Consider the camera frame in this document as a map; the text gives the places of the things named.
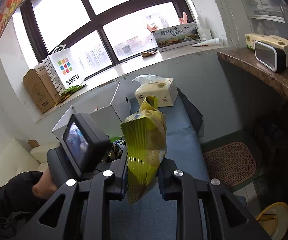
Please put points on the white tube on sill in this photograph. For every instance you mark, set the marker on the white tube on sill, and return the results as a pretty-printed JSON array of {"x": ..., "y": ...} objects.
[{"x": 215, "y": 42}]

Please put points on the green yellow sachets pile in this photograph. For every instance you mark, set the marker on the green yellow sachets pile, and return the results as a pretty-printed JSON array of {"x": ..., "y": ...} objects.
[{"x": 68, "y": 92}]

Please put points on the white cardboard box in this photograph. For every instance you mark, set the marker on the white cardboard box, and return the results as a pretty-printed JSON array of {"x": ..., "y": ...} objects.
[{"x": 108, "y": 107}]

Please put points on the tissue pack on table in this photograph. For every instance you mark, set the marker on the tissue pack on table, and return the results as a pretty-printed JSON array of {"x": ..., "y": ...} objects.
[{"x": 164, "y": 89}]

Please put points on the crumpled brown wrapper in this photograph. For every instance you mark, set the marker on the crumpled brown wrapper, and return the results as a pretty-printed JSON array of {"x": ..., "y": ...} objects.
[{"x": 148, "y": 53}]

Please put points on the white black speaker device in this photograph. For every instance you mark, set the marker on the white black speaker device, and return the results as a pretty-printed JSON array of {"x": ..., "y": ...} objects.
[{"x": 271, "y": 57}]

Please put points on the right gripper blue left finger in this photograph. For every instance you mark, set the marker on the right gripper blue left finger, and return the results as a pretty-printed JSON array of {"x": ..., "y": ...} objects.
[{"x": 118, "y": 189}]

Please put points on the person's left forearm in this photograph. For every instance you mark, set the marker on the person's left forearm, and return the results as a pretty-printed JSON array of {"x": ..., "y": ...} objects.
[{"x": 18, "y": 203}]

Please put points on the white bottle on sill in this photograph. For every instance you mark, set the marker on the white bottle on sill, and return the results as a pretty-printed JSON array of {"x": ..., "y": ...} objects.
[{"x": 205, "y": 34}]

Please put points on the tissue box on counter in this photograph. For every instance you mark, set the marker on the tissue box on counter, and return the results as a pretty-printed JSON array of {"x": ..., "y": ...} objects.
[{"x": 273, "y": 40}]

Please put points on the printed long gift box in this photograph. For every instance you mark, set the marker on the printed long gift box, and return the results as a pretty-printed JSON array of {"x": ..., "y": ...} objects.
[{"x": 176, "y": 36}]

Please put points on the olive green snack bag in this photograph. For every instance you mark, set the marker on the olive green snack bag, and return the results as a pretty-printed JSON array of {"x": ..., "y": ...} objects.
[{"x": 145, "y": 136}]

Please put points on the brown woven stool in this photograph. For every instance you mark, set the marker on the brown woven stool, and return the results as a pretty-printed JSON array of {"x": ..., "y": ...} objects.
[{"x": 232, "y": 163}]

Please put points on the white SANFU shopping bag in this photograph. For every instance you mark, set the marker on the white SANFU shopping bag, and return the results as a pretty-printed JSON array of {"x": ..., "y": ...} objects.
[{"x": 64, "y": 69}]

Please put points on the brown cardboard box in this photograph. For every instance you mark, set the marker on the brown cardboard box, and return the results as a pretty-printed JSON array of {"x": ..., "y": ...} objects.
[{"x": 40, "y": 88}]

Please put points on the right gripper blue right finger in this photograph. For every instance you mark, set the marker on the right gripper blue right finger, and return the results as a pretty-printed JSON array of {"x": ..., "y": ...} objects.
[{"x": 169, "y": 189}]

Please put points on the person's left hand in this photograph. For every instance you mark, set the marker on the person's left hand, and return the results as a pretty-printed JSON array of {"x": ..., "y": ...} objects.
[{"x": 45, "y": 187}]

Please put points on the yellow round stool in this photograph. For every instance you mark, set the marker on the yellow round stool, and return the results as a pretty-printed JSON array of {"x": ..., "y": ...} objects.
[{"x": 274, "y": 220}]

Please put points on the clear drawer organizer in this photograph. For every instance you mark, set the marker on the clear drawer organizer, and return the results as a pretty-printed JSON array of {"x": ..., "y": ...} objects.
[{"x": 266, "y": 17}]

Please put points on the cream sofa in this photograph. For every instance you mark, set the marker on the cream sofa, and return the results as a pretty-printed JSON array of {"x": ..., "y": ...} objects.
[{"x": 15, "y": 159}]

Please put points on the black window frame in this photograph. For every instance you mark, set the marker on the black window frame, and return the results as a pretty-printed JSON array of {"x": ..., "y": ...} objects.
[{"x": 96, "y": 23}]

